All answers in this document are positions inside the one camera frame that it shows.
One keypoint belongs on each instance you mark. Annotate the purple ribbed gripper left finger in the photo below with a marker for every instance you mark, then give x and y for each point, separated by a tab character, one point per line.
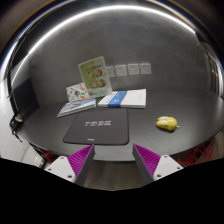
73	168

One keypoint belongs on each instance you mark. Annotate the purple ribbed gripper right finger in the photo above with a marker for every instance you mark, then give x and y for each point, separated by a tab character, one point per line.
152	166

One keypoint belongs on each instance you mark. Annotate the black mouse pad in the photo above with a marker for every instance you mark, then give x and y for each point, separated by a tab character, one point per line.
99	127

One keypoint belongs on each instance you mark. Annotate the yellow computer mouse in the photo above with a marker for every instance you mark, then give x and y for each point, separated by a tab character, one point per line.
167	123

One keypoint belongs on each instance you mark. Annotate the white book with blue stripe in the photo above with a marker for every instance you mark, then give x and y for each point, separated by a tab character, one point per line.
125	99

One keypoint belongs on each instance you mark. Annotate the white colourful small booklet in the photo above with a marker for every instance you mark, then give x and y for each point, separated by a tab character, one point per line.
77	92

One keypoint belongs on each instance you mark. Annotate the black monitor at left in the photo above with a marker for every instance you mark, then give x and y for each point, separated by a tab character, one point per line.
25	99

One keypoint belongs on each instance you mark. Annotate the green standing brochure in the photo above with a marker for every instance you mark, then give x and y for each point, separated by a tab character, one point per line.
95	77

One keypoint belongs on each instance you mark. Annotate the white wall socket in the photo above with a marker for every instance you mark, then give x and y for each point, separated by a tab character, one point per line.
145	68
121	70
133	69
110	71

